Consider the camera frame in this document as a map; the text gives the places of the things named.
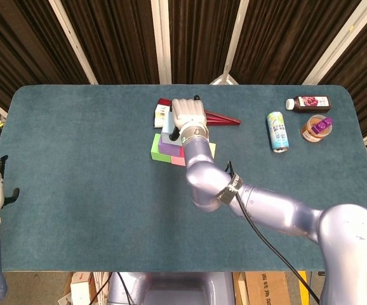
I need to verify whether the light blue foam cube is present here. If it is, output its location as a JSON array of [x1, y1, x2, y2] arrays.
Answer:
[[161, 110, 184, 147]]

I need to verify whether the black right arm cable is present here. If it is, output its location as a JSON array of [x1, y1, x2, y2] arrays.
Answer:
[[226, 161, 320, 305]]

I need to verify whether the grey robot torso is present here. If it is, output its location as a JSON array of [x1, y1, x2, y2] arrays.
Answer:
[[107, 271, 237, 305]]

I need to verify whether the light blue drink can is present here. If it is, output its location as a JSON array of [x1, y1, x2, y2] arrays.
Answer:
[[266, 111, 290, 154]]

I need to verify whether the purple plastic toy block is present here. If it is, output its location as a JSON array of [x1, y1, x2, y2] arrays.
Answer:
[[311, 116, 334, 135]]

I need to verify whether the dark grape juice bottle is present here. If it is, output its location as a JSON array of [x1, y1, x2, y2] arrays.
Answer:
[[285, 95, 332, 114]]

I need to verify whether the green foam cube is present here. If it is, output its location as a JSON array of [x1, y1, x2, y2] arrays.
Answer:
[[150, 133, 172, 163]]

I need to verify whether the orange labelled jar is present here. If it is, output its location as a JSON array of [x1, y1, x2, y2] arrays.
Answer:
[[300, 114, 333, 143]]

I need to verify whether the yellow floor strip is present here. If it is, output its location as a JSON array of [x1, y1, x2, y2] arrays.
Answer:
[[297, 271, 312, 305]]

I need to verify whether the red paper folding fan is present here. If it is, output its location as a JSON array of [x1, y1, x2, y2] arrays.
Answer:
[[153, 98, 242, 129]]

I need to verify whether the light wooden board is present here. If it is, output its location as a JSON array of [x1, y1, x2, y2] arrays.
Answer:
[[232, 272, 250, 305]]

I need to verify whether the white cardboard box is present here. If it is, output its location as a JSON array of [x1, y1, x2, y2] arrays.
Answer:
[[58, 271, 113, 305]]

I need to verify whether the teal felt table cover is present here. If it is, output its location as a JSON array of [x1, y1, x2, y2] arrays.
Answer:
[[0, 84, 367, 273]]

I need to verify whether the brown cardboard box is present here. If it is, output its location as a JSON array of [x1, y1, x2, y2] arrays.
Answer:
[[245, 271, 292, 305]]

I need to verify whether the white frame post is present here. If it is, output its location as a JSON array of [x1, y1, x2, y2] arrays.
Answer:
[[150, 0, 173, 85], [48, 0, 99, 86], [302, 0, 367, 86], [208, 0, 251, 86]]

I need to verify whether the purple foam cube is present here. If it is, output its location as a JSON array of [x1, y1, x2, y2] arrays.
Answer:
[[157, 133, 185, 157]]

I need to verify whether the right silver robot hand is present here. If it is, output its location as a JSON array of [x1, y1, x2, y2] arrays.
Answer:
[[170, 94, 208, 141]]

